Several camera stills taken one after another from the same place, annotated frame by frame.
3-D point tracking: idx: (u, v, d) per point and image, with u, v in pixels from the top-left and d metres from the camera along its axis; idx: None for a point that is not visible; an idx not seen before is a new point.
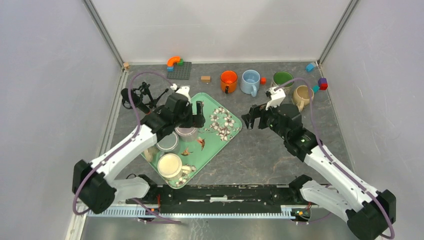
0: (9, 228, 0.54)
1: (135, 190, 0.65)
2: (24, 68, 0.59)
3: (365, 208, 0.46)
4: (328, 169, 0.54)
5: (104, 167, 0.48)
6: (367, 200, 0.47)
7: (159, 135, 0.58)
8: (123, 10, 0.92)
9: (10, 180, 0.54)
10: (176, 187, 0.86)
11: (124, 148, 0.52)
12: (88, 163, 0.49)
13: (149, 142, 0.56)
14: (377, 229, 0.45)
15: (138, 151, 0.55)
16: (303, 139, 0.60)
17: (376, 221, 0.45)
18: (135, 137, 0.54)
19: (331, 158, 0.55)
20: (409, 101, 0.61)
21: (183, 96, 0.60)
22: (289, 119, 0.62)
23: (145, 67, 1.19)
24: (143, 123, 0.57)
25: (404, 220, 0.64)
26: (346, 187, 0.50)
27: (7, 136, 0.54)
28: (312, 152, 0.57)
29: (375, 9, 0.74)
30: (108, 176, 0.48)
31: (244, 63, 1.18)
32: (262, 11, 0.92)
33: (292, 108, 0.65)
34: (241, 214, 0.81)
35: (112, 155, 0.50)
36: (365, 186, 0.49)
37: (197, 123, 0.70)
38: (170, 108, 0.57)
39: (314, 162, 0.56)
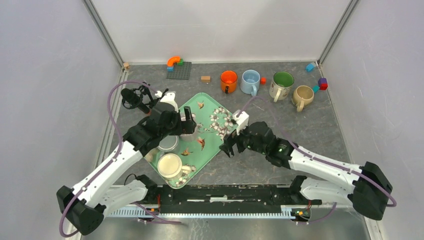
0: (9, 228, 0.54)
1: (129, 198, 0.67)
2: (24, 68, 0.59)
3: (358, 187, 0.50)
4: (311, 165, 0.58)
5: (86, 193, 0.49)
6: (355, 179, 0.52)
7: (144, 149, 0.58)
8: (123, 10, 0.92)
9: (10, 180, 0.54)
10: (176, 187, 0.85)
11: (105, 170, 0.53)
12: (70, 189, 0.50)
13: (134, 159, 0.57)
14: (380, 202, 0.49)
15: (123, 169, 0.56)
16: (281, 149, 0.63)
17: (373, 196, 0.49)
18: (116, 157, 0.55)
19: (310, 155, 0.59)
20: (409, 101, 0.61)
21: (167, 107, 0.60)
22: (261, 136, 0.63)
23: (145, 67, 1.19)
24: (125, 139, 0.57)
25: (404, 220, 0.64)
26: (333, 174, 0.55)
27: (7, 136, 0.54)
28: (291, 158, 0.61)
29: (375, 9, 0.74)
30: (91, 201, 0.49)
31: (244, 63, 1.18)
32: (262, 11, 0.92)
33: (259, 125, 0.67)
34: (241, 214, 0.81)
35: (94, 179, 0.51)
36: (348, 168, 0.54)
37: (187, 129, 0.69)
38: (155, 120, 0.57)
39: (297, 165, 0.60)
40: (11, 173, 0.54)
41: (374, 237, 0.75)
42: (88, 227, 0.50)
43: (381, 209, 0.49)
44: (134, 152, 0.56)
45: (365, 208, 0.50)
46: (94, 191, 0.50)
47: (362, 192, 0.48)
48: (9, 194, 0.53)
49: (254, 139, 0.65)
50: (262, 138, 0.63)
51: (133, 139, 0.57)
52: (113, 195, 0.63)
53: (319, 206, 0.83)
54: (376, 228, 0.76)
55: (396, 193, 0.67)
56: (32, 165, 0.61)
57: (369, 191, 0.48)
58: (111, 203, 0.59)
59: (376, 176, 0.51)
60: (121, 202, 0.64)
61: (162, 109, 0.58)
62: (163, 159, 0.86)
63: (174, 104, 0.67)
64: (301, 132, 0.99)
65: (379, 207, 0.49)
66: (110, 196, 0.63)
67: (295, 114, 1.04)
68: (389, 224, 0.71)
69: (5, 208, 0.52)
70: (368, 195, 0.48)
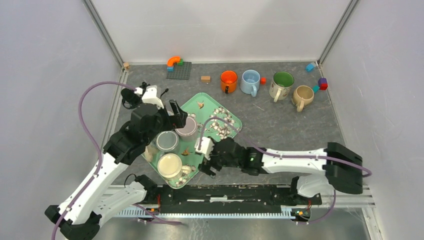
0: (9, 228, 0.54)
1: (127, 203, 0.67)
2: (24, 68, 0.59)
3: (328, 171, 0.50)
4: (282, 164, 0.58)
5: (71, 213, 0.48)
6: (324, 163, 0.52)
7: (127, 159, 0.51)
8: (123, 10, 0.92)
9: (10, 180, 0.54)
10: (176, 187, 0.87)
11: (88, 187, 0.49)
12: (57, 208, 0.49)
13: (118, 170, 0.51)
14: (354, 177, 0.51)
15: (109, 181, 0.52)
16: (252, 158, 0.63)
17: (345, 173, 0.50)
18: (97, 173, 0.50)
19: (278, 154, 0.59)
20: (409, 101, 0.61)
21: (149, 108, 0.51)
22: (231, 153, 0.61)
23: (145, 67, 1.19)
24: (105, 150, 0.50)
25: (404, 220, 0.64)
26: (304, 165, 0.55)
27: (8, 135, 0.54)
28: (264, 164, 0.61)
29: (375, 8, 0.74)
30: (78, 219, 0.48)
31: (244, 63, 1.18)
32: (262, 11, 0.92)
33: (224, 142, 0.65)
34: (241, 214, 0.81)
35: (77, 198, 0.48)
36: (313, 154, 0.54)
37: (177, 124, 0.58)
38: (136, 127, 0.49)
39: (271, 168, 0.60)
40: (11, 172, 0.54)
41: (374, 237, 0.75)
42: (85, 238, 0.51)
43: (358, 182, 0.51)
44: (115, 165, 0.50)
45: (345, 188, 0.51)
46: (78, 210, 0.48)
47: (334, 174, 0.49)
48: (8, 194, 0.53)
49: (226, 157, 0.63)
50: (231, 154, 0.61)
51: (115, 148, 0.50)
52: (109, 202, 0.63)
53: (319, 207, 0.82)
54: (376, 228, 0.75)
55: (396, 192, 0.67)
56: (32, 165, 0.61)
57: (339, 170, 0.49)
58: (106, 211, 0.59)
59: (339, 152, 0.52)
60: (119, 207, 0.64)
61: (142, 113, 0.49)
62: (163, 161, 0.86)
63: (158, 100, 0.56)
64: (301, 132, 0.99)
65: (356, 181, 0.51)
66: (107, 203, 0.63)
67: (295, 114, 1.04)
68: (389, 224, 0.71)
69: (4, 209, 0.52)
70: (340, 175, 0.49)
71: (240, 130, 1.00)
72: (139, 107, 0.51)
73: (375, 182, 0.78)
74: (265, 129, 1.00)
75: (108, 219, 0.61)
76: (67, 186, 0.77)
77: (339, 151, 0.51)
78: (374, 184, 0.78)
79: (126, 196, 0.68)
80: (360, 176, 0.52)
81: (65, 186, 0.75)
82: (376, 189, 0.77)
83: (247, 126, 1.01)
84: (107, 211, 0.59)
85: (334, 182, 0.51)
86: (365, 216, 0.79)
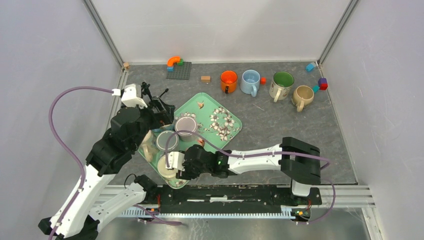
0: (9, 228, 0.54)
1: (125, 206, 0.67)
2: (24, 67, 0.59)
3: (283, 165, 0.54)
4: (245, 164, 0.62)
5: (61, 227, 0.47)
6: (280, 159, 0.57)
7: (111, 169, 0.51)
8: (122, 10, 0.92)
9: (10, 179, 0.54)
10: (176, 187, 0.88)
11: (74, 201, 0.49)
12: (49, 221, 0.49)
13: (104, 181, 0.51)
14: (313, 166, 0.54)
15: (96, 193, 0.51)
16: (220, 161, 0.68)
17: (301, 166, 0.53)
18: (82, 186, 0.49)
19: (240, 155, 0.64)
20: (409, 101, 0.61)
21: (130, 114, 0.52)
22: (196, 160, 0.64)
23: (145, 67, 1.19)
24: (88, 163, 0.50)
25: (404, 220, 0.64)
26: (263, 162, 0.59)
27: (8, 135, 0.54)
28: (229, 166, 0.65)
29: (375, 8, 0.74)
30: (70, 233, 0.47)
31: (244, 63, 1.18)
32: (262, 11, 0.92)
33: (190, 150, 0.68)
34: (241, 214, 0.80)
35: (66, 212, 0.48)
36: (271, 151, 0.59)
37: (164, 120, 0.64)
38: (117, 134, 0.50)
39: (237, 168, 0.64)
40: (10, 172, 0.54)
41: (374, 237, 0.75)
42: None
43: (316, 172, 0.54)
44: (99, 177, 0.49)
45: (304, 178, 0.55)
46: (68, 224, 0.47)
47: (289, 167, 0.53)
48: (8, 195, 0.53)
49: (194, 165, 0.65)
50: (198, 161, 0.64)
51: (98, 159, 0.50)
52: (108, 205, 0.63)
53: (319, 206, 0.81)
54: (376, 228, 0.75)
55: (396, 192, 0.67)
56: (31, 164, 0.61)
57: (293, 163, 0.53)
58: (105, 216, 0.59)
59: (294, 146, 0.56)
60: (119, 210, 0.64)
61: (122, 120, 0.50)
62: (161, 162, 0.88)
63: (140, 100, 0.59)
64: (301, 132, 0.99)
65: (314, 171, 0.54)
66: (106, 206, 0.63)
67: (295, 114, 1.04)
68: (389, 224, 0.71)
69: (5, 208, 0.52)
70: (293, 167, 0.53)
71: (240, 130, 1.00)
72: (119, 113, 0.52)
73: (375, 182, 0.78)
74: (265, 128, 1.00)
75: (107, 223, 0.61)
76: (67, 186, 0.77)
77: (293, 145, 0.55)
78: (374, 184, 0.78)
79: (123, 199, 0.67)
80: (319, 166, 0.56)
81: (64, 186, 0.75)
82: (377, 189, 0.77)
83: (247, 126, 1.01)
84: (105, 216, 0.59)
85: (292, 174, 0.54)
86: (365, 216, 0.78)
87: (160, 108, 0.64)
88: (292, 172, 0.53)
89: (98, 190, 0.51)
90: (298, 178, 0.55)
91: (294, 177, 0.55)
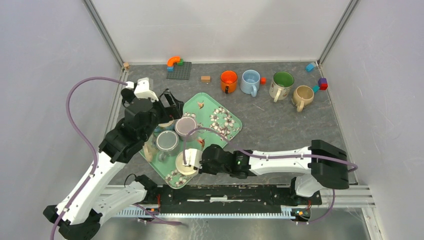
0: (10, 227, 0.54)
1: (128, 202, 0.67)
2: (24, 67, 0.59)
3: (315, 169, 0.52)
4: (270, 165, 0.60)
5: (69, 213, 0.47)
6: (309, 162, 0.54)
7: (123, 157, 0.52)
8: (122, 9, 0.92)
9: (10, 179, 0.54)
10: (176, 186, 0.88)
11: (84, 187, 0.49)
12: (55, 208, 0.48)
13: (114, 169, 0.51)
14: (341, 171, 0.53)
15: (105, 181, 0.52)
16: (240, 161, 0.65)
17: (332, 171, 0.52)
18: (94, 173, 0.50)
19: (264, 156, 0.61)
20: (409, 101, 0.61)
21: (143, 104, 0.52)
22: (215, 160, 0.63)
23: (145, 67, 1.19)
24: (101, 149, 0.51)
25: (406, 221, 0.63)
26: (290, 165, 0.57)
27: (7, 135, 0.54)
28: (251, 167, 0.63)
29: (375, 8, 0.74)
30: (77, 219, 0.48)
31: (244, 63, 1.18)
32: (262, 11, 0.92)
33: (208, 150, 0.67)
34: (241, 214, 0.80)
35: (75, 198, 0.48)
36: (298, 153, 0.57)
37: (174, 115, 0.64)
38: (130, 124, 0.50)
39: (260, 170, 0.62)
40: (9, 173, 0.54)
41: (374, 237, 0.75)
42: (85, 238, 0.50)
43: (344, 177, 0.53)
44: (111, 164, 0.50)
45: (333, 183, 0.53)
46: (76, 210, 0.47)
47: (320, 171, 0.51)
48: (8, 194, 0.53)
49: (212, 166, 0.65)
50: (216, 161, 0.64)
51: (111, 147, 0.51)
52: (109, 201, 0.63)
53: (319, 206, 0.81)
54: (376, 228, 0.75)
55: (397, 192, 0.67)
56: (32, 165, 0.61)
57: (324, 167, 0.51)
58: (107, 210, 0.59)
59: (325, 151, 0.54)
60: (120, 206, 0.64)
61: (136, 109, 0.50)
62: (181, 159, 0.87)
63: (152, 93, 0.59)
64: (301, 132, 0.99)
65: (342, 177, 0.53)
66: (108, 202, 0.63)
67: (295, 114, 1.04)
68: (390, 224, 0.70)
69: (5, 208, 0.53)
70: (325, 172, 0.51)
71: (240, 130, 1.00)
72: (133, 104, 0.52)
73: (375, 182, 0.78)
74: (265, 129, 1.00)
75: (108, 218, 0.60)
76: (68, 186, 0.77)
77: (322, 148, 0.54)
78: (374, 184, 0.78)
79: (126, 195, 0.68)
80: (345, 170, 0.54)
81: (65, 185, 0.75)
82: (377, 189, 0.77)
83: (247, 126, 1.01)
84: (107, 210, 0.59)
85: (321, 179, 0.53)
86: (365, 216, 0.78)
87: (170, 102, 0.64)
88: (324, 176, 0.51)
89: (107, 179, 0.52)
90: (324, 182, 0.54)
91: (322, 181, 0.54)
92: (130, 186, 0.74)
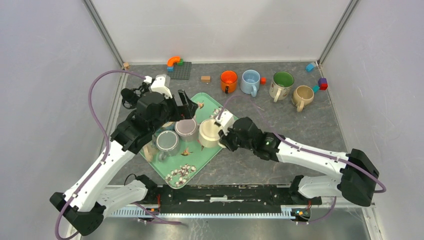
0: (9, 227, 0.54)
1: (130, 197, 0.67)
2: (23, 67, 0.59)
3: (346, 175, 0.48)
4: (300, 156, 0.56)
5: (77, 199, 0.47)
6: (343, 167, 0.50)
7: (134, 147, 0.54)
8: (122, 10, 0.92)
9: (10, 179, 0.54)
10: (176, 187, 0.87)
11: (94, 174, 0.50)
12: (62, 195, 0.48)
13: (125, 158, 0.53)
14: (371, 189, 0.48)
15: (114, 170, 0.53)
16: (268, 142, 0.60)
17: (361, 184, 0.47)
18: (105, 160, 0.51)
19: (297, 146, 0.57)
20: (409, 102, 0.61)
21: (155, 96, 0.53)
22: (246, 131, 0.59)
23: (145, 67, 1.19)
24: (113, 138, 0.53)
25: (407, 221, 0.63)
26: (321, 164, 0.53)
27: (8, 136, 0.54)
28: (278, 151, 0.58)
29: (375, 8, 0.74)
30: (84, 207, 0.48)
31: (244, 63, 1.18)
32: (262, 11, 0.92)
33: (241, 120, 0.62)
34: (241, 214, 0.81)
35: (84, 184, 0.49)
36: (335, 155, 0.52)
37: (186, 114, 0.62)
38: (142, 115, 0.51)
39: (286, 157, 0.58)
40: (9, 173, 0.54)
41: (374, 237, 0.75)
42: (89, 228, 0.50)
43: (370, 196, 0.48)
44: (123, 152, 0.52)
45: (355, 195, 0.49)
46: (84, 197, 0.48)
47: (350, 179, 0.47)
48: (8, 194, 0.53)
49: (240, 136, 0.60)
50: (246, 133, 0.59)
51: (123, 137, 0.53)
52: (112, 195, 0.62)
53: (319, 206, 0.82)
54: (376, 228, 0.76)
55: (398, 193, 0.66)
56: (32, 165, 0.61)
57: (356, 177, 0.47)
58: (111, 203, 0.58)
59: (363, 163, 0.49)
60: (122, 201, 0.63)
61: (148, 101, 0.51)
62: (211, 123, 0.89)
63: (166, 90, 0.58)
64: (301, 132, 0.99)
65: (368, 194, 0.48)
66: (110, 196, 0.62)
67: (295, 114, 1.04)
68: (391, 224, 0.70)
69: (5, 207, 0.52)
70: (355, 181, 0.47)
71: None
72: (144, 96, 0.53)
73: None
74: (265, 128, 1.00)
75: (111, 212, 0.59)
76: (68, 186, 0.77)
77: (362, 161, 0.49)
78: None
79: (128, 191, 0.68)
80: (373, 190, 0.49)
81: (65, 185, 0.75)
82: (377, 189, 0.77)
83: None
84: (111, 203, 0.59)
85: (345, 187, 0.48)
86: (365, 216, 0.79)
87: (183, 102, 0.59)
88: (351, 185, 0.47)
89: (116, 168, 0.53)
90: (347, 192, 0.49)
91: (345, 190, 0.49)
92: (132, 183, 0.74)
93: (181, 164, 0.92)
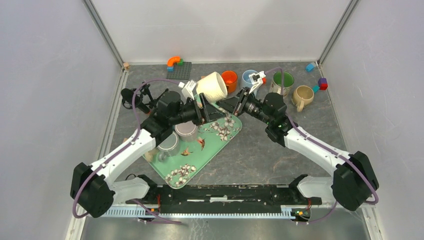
0: (8, 227, 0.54)
1: (134, 191, 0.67)
2: (24, 67, 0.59)
3: (340, 169, 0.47)
4: (304, 145, 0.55)
5: (104, 170, 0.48)
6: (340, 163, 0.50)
7: (158, 139, 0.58)
8: (123, 10, 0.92)
9: (11, 179, 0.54)
10: (176, 187, 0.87)
11: (123, 151, 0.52)
12: (89, 165, 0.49)
13: (148, 146, 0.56)
14: (363, 195, 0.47)
15: (137, 155, 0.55)
16: (280, 125, 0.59)
17: (353, 184, 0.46)
18: (135, 141, 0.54)
19: (305, 134, 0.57)
20: (409, 102, 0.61)
21: (174, 94, 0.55)
22: (274, 110, 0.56)
23: (145, 67, 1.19)
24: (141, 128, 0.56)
25: (407, 220, 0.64)
26: (320, 156, 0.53)
27: (8, 136, 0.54)
28: (287, 134, 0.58)
29: (375, 9, 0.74)
30: (109, 178, 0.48)
31: (244, 63, 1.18)
32: (262, 11, 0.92)
33: (275, 96, 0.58)
34: (241, 214, 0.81)
35: (113, 158, 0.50)
36: (337, 152, 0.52)
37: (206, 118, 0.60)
38: (163, 113, 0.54)
39: (292, 143, 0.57)
40: (9, 173, 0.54)
41: (374, 237, 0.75)
42: (97, 211, 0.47)
43: (359, 200, 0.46)
44: (151, 138, 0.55)
45: (344, 195, 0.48)
46: (112, 169, 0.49)
47: (342, 175, 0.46)
48: (9, 194, 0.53)
49: (265, 110, 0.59)
50: (273, 111, 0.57)
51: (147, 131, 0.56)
52: (119, 185, 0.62)
53: (319, 206, 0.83)
54: (376, 228, 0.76)
55: (398, 192, 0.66)
56: (31, 165, 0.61)
57: (350, 175, 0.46)
58: (118, 191, 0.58)
59: (362, 166, 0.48)
60: (126, 193, 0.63)
61: (168, 101, 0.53)
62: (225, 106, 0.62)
63: (190, 93, 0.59)
64: None
65: (358, 198, 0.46)
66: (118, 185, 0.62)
67: (295, 114, 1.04)
68: (392, 224, 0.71)
69: (4, 208, 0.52)
70: (346, 179, 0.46)
71: (240, 130, 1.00)
72: (164, 94, 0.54)
73: None
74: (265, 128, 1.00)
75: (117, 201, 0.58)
76: (67, 186, 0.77)
77: (361, 162, 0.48)
78: None
79: (133, 185, 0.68)
80: (365, 199, 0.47)
81: (64, 185, 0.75)
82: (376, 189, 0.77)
83: (247, 126, 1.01)
84: (118, 191, 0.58)
85: (335, 182, 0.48)
86: (365, 216, 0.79)
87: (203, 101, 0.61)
88: (342, 181, 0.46)
89: (140, 152, 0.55)
90: (337, 188, 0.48)
91: (335, 186, 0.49)
92: (134, 179, 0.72)
93: (181, 164, 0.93)
